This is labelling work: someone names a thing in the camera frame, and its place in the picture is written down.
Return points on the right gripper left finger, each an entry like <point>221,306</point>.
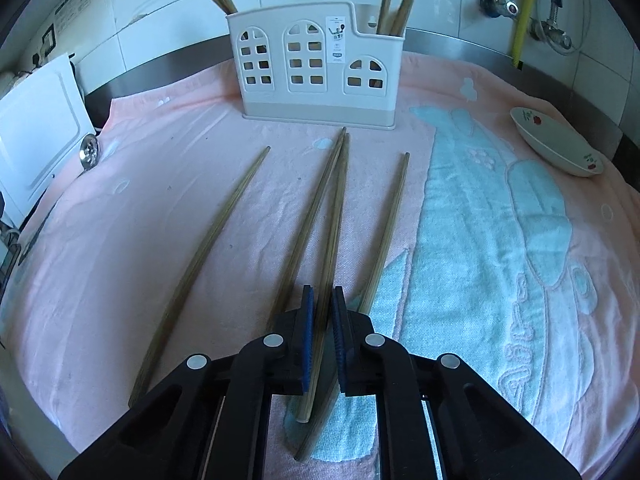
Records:
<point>277,364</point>

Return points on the white plastic utensil holder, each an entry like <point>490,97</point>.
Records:
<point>321,62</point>

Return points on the pink and blue towel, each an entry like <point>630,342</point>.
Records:
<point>527,273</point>

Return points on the metal ladle spoon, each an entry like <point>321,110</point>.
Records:
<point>89,156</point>

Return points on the white microwave oven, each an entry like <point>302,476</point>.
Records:
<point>43,121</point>

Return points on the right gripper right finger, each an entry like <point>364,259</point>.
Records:
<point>369,364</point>

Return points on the white ceramic bowl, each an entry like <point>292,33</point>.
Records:
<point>559,145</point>

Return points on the right water valve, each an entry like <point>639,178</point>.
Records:
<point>557,39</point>

